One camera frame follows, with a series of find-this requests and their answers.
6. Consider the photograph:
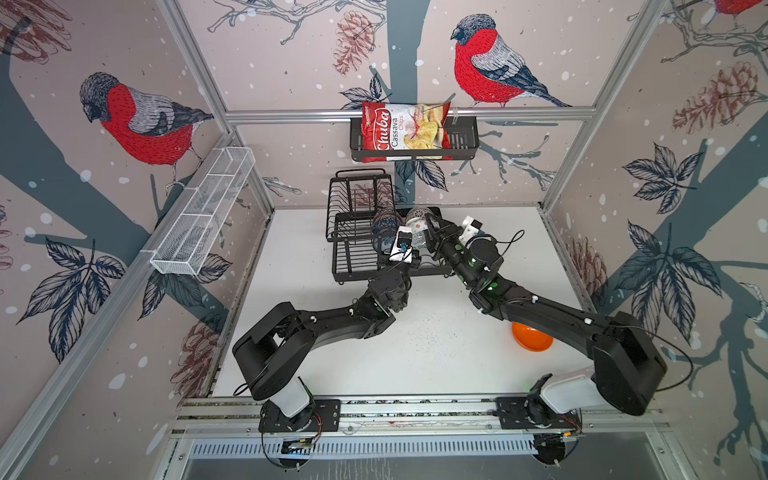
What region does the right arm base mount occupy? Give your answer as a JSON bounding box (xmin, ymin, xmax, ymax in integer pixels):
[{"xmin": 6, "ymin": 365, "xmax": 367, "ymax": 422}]
[{"xmin": 491, "ymin": 396, "xmax": 582, "ymax": 430}]

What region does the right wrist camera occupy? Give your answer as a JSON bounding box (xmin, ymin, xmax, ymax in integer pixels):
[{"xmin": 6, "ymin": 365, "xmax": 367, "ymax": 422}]
[{"xmin": 460, "ymin": 216, "xmax": 482, "ymax": 243}]

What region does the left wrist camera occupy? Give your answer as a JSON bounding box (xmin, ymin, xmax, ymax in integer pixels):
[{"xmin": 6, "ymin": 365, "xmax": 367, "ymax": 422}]
[{"xmin": 388, "ymin": 226, "xmax": 413, "ymax": 263}]

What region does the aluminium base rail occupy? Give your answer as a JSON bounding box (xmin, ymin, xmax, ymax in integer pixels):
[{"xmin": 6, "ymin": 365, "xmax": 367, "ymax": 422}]
[{"xmin": 169, "ymin": 394, "xmax": 671, "ymax": 438}]

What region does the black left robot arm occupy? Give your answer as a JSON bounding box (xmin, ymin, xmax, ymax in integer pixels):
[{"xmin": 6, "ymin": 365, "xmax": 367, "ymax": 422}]
[{"xmin": 232, "ymin": 265, "xmax": 412, "ymax": 401}]

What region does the blue floral ceramic bowl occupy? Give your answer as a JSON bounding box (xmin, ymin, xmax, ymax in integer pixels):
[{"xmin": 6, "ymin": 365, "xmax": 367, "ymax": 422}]
[{"xmin": 373, "ymin": 235, "xmax": 395, "ymax": 256}]

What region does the black wall shelf basket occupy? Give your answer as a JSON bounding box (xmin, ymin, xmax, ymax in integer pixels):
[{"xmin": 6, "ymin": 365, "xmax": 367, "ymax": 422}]
[{"xmin": 349, "ymin": 116, "xmax": 479, "ymax": 163}]

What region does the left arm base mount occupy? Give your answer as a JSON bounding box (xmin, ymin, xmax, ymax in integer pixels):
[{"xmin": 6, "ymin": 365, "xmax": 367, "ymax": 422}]
[{"xmin": 258, "ymin": 399, "xmax": 341, "ymax": 434}]

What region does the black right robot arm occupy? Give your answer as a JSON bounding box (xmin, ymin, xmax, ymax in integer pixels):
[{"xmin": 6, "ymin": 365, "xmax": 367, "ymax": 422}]
[{"xmin": 425, "ymin": 214, "xmax": 667, "ymax": 416}]

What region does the red cassava chips bag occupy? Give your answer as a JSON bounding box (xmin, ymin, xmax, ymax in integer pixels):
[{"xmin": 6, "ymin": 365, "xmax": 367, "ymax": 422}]
[{"xmin": 361, "ymin": 102, "xmax": 451, "ymax": 153}]

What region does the green patterned ceramic bowl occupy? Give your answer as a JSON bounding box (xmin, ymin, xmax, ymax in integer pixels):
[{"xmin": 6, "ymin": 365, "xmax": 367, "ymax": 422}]
[{"xmin": 405, "ymin": 207, "xmax": 431, "ymax": 252}]

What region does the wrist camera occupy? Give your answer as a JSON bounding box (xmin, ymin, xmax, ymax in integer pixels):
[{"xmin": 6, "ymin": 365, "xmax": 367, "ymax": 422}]
[
  {"xmin": 388, "ymin": 226, "xmax": 413, "ymax": 263},
  {"xmin": 460, "ymin": 216, "xmax": 482, "ymax": 243}
]

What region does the blue triangle patterned bowl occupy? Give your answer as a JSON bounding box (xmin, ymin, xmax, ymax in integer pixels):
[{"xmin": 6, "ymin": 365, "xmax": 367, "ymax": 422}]
[{"xmin": 372, "ymin": 209, "xmax": 402, "ymax": 237}]

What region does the white wire mesh shelf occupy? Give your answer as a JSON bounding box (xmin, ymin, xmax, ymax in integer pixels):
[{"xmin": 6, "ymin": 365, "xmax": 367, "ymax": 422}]
[{"xmin": 150, "ymin": 146, "xmax": 255, "ymax": 276}]

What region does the black wire dish rack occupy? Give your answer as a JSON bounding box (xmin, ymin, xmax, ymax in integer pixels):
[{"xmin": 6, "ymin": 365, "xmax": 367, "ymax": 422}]
[{"xmin": 326, "ymin": 168, "xmax": 450, "ymax": 284}]

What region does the orange plastic bowl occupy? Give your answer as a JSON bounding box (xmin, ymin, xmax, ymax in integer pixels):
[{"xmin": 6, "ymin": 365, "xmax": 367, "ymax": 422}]
[{"xmin": 512, "ymin": 323, "xmax": 554, "ymax": 352}]

